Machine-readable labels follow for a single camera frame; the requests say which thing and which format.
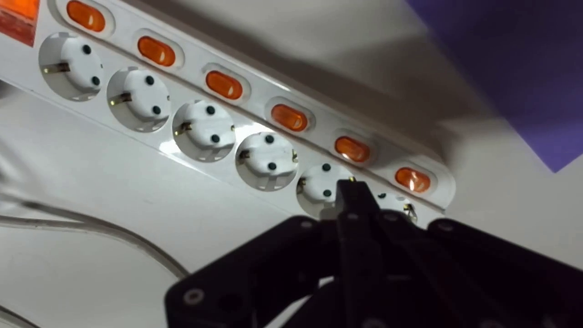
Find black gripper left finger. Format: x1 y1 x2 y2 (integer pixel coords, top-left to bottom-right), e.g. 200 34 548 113
164 178 368 328

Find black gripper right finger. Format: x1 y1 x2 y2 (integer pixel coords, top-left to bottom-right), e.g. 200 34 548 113
355 178 583 328

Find white power strip orange switches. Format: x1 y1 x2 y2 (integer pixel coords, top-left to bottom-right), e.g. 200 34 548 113
0 0 459 229

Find purple mat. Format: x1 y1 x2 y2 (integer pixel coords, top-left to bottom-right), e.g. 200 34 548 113
404 0 583 175

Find white power strip cable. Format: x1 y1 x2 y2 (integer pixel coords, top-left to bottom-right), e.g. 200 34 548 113
0 191 191 280

